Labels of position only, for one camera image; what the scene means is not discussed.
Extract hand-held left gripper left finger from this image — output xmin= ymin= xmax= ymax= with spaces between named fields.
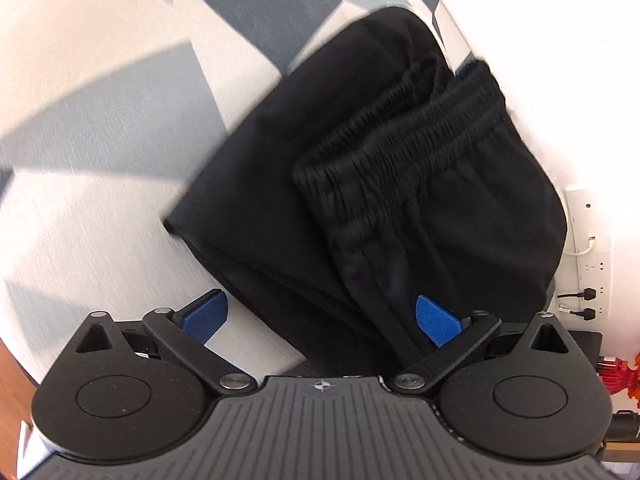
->
xmin=75 ymin=288 xmax=257 ymax=395

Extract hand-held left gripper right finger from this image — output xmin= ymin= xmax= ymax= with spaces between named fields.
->
xmin=392 ymin=294 xmax=573 ymax=395

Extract black shorts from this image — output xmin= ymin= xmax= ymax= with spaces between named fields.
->
xmin=164 ymin=7 xmax=569 ymax=361

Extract geometric patterned bed sheet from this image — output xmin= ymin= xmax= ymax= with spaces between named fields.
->
xmin=0 ymin=0 xmax=483 ymax=386

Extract red ribbed vase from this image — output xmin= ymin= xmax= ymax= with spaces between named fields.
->
xmin=597 ymin=355 xmax=636 ymax=398

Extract black thermos bottle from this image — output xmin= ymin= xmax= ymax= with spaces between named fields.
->
xmin=614 ymin=409 xmax=640 ymax=443

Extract white cable jack wall plate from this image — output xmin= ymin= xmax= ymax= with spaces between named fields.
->
xmin=567 ymin=230 xmax=612 ymax=257

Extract white blank wall plate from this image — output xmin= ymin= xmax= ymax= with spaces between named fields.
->
xmin=565 ymin=189 xmax=600 ymax=233

